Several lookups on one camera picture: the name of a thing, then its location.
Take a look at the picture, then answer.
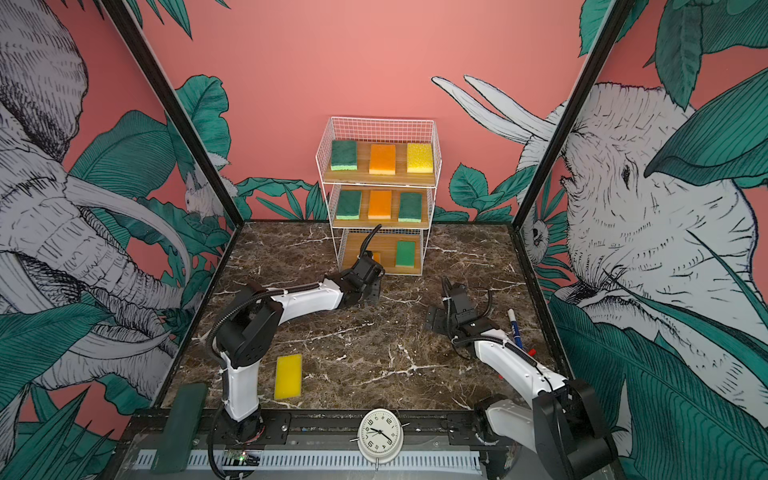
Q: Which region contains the light green yellow sponge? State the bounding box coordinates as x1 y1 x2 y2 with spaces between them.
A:
395 241 416 268

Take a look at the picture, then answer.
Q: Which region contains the dark green sponge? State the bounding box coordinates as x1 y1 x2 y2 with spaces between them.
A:
398 192 423 223
336 190 362 221
330 140 358 171

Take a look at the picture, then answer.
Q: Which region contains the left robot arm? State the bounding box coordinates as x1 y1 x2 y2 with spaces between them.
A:
205 225 385 443

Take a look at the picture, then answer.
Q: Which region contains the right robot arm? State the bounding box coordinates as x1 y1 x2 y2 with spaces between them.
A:
425 277 618 479

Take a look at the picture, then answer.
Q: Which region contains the blue capped marker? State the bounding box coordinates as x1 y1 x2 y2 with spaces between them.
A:
507 309 524 349

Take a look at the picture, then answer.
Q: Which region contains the white analog clock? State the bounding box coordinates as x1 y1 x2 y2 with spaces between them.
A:
356 408 404 468

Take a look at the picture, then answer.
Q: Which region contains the white wire wooden shelf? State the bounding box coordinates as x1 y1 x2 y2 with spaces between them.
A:
316 116 442 276

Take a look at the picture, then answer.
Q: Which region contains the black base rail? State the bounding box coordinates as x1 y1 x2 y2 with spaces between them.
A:
113 407 607 480

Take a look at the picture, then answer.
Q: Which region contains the white slotted cable duct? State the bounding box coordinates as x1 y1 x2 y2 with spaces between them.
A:
128 449 484 475

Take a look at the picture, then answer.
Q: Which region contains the black frame post right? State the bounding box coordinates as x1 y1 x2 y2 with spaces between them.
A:
512 0 634 231

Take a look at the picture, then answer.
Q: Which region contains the black frame post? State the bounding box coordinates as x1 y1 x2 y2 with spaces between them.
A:
101 0 245 230
512 0 634 231

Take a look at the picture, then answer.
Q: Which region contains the black frame post left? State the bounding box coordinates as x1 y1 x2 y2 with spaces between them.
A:
101 0 245 230

